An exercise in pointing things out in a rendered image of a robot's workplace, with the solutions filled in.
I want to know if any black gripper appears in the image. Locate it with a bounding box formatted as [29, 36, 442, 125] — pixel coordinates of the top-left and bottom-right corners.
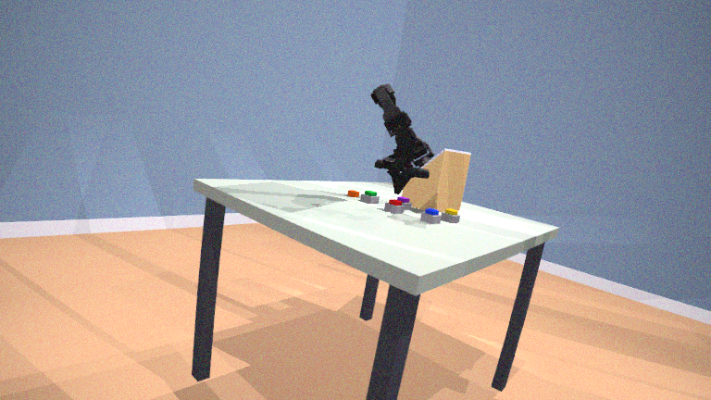
[374, 146, 429, 194]

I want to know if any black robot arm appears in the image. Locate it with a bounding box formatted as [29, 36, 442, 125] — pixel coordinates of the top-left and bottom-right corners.
[371, 83, 434, 171]

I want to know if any red button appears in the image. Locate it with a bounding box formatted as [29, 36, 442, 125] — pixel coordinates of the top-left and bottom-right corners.
[384, 199, 405, 214]

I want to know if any blue button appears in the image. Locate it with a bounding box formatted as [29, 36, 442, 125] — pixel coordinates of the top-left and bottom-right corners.
[420, 209, 442, 224]

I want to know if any yellow button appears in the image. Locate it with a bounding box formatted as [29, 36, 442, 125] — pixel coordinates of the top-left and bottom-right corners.
[442, 209, 460, 223]

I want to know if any purple button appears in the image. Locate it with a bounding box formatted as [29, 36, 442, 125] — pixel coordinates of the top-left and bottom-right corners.
[397, 197, 412, 210]

